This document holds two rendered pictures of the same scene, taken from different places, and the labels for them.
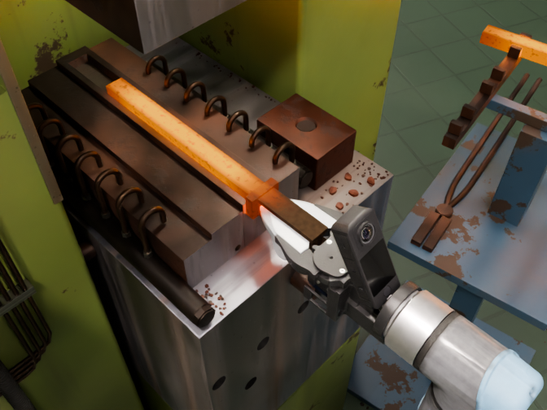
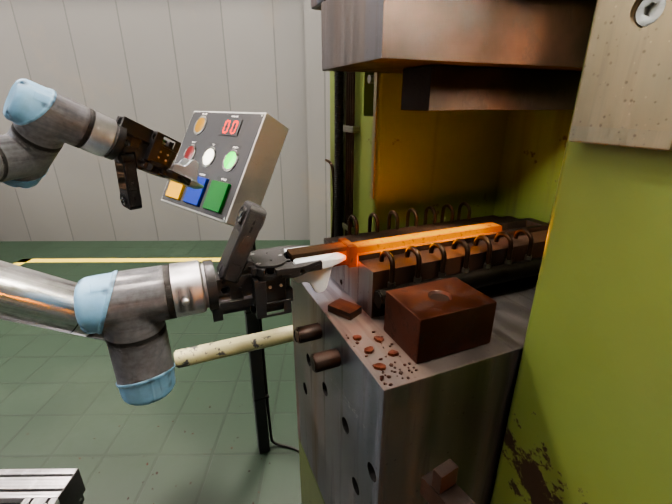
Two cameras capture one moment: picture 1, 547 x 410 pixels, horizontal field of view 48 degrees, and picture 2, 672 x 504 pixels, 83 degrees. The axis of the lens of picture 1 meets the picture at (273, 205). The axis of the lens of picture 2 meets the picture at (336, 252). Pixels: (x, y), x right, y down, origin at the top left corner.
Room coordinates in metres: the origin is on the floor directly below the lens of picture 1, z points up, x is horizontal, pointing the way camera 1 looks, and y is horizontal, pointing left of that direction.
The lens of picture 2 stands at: (0.71, -0.52, 1.22)
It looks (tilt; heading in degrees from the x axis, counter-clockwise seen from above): 21 degrees down; 113
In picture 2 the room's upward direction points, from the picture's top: straight up
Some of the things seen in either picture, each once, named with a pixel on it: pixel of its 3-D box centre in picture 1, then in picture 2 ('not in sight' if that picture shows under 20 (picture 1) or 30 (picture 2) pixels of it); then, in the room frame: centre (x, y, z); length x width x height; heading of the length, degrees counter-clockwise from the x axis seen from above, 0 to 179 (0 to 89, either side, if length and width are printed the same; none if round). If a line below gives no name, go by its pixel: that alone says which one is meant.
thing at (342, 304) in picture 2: not in sight; (344, 308); (0.52, -0.03, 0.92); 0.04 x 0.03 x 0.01; 163
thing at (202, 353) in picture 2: not in sight; (261, 340); (0.19, 0.21, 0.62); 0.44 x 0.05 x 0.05; 45
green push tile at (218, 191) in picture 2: not in sight; (217, 197); (0.09, 0.22, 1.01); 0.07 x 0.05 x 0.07; 160
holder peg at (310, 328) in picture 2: (307, 284); (308, 333); (0.46, -0.05, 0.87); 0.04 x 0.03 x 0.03; 45
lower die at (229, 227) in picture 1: (144, 146); (445, 251); (0.64, 0.19, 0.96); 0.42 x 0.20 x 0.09; 45
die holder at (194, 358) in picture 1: (188, 233); (452, 380); (0.69, 0.15, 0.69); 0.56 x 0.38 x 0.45; 45
